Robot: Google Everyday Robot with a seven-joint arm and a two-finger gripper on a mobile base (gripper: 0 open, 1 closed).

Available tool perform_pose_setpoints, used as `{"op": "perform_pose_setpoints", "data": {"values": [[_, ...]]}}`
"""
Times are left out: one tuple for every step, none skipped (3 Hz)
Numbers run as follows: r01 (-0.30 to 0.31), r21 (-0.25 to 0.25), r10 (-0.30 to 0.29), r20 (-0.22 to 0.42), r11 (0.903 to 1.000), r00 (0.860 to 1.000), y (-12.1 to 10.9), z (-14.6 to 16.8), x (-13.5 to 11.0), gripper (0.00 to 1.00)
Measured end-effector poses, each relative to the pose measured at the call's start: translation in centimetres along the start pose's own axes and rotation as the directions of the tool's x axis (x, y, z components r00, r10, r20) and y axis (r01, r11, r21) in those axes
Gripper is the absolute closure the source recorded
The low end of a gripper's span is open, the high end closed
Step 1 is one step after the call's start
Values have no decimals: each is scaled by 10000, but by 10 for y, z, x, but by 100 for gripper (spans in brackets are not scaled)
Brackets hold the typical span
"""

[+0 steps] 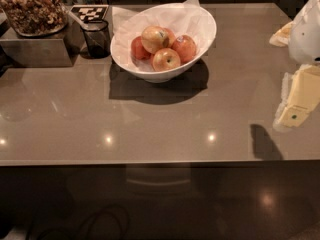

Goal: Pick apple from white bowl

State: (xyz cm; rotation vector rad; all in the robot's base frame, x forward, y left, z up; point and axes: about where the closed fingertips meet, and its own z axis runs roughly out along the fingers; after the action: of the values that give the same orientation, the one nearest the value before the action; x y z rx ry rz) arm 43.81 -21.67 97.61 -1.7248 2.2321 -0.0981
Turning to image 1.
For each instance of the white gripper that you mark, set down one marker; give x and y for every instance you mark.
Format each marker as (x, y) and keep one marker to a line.
(306, 39)

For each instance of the white paper liner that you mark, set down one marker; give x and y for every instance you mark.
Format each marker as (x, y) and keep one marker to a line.
(173, 17)

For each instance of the left red apple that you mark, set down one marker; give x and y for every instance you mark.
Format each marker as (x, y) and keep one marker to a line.
(137, 49)

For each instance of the right red apple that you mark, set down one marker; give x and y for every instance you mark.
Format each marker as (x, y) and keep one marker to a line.
(186, 48)

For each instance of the red apple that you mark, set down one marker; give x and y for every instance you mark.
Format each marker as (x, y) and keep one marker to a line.
(137, 49)
(186, 48)

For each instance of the steel box stand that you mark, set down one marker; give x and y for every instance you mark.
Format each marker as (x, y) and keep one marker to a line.
(57, 50)

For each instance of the white ceramic bowl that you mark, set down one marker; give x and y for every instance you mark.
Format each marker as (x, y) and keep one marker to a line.
(186, 64)

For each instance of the yellow-red apple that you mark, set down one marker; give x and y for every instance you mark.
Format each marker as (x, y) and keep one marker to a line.
(154, 38)
(165, 59)

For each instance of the black mesh cup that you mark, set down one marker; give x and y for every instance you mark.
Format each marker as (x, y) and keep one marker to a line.
(97, 38)

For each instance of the black white marker tag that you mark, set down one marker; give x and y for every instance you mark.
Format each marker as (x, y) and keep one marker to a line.
(90, 13)

